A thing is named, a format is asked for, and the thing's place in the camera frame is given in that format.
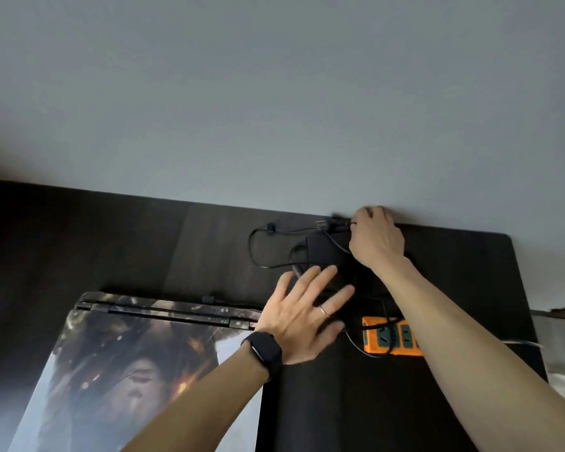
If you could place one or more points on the person's left hand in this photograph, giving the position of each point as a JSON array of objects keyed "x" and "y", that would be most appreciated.
[{"x": 296, "y": 324}]

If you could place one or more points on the person's right hand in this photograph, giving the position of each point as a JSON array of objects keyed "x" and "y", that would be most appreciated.
[{"x": 379, "y": 240}]

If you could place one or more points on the laptop with printed portrait skin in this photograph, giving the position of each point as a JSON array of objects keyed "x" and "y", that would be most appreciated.
[{"x": 122, "y": 371}]

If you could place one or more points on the person's right forearm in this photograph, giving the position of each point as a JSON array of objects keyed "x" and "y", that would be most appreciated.
[{"x": 475, "y": 371}]

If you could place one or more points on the person's left forearm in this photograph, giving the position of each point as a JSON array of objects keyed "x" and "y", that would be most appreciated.
[{"x": 202, "y": 409}]

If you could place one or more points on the dark wooden desk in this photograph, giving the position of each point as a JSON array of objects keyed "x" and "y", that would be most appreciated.
[{"x": 99, "y": 240}]

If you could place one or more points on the black smartwatch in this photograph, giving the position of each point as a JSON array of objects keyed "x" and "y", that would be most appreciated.
[{"x": 263, "y": 353}]

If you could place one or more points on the orange power strip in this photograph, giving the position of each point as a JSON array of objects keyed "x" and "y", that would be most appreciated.
[{"x": 381, "y": 336}]

